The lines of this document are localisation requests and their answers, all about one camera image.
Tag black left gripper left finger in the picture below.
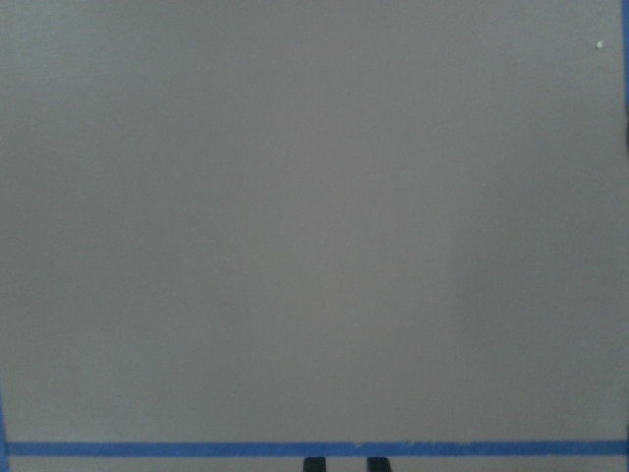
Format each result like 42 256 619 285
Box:
302 456 326 472

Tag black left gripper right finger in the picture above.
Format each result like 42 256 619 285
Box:
366 457 391 472

